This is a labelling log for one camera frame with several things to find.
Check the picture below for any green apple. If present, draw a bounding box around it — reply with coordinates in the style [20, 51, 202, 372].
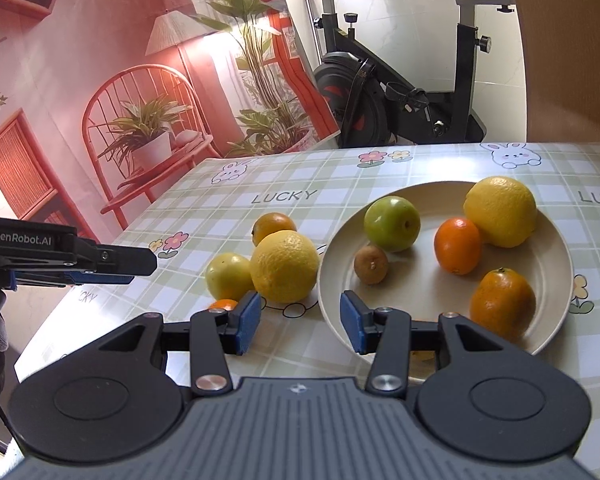
[364, 196, 422, 253]

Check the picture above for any large yellow orange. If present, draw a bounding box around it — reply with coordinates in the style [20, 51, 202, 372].
[250, 230, 321, 304]

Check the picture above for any small brown round fruit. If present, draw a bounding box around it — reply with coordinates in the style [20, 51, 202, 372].
[354, 244, 389, 286]

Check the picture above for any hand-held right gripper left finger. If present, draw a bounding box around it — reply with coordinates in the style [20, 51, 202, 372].
[97, 290, 262, 396]

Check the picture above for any black exercise bike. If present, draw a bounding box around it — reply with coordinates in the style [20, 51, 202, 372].
[270, 0, 516, 148]

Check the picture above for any yellow-green apple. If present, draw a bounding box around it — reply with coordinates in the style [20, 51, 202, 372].
[204, 253, 255, 302]

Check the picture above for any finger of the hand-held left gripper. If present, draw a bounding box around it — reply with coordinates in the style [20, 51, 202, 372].
[76, 240, 158, 277]
[12, 269, 136, 290]

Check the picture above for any yellow lemon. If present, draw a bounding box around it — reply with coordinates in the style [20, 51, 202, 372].
[463, 176, 537, 249]

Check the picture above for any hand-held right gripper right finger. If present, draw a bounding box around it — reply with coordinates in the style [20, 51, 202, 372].
[340, 290, 508, 396]

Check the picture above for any beige plate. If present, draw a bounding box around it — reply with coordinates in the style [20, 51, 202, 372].
[317, 180, 575, 385]

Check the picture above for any printed pink wall backdrop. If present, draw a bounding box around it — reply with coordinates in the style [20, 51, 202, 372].
[0, 0, 342, 246]

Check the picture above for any wooden door panel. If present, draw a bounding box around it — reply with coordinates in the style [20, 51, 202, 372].
[505, 0, 600, 143]

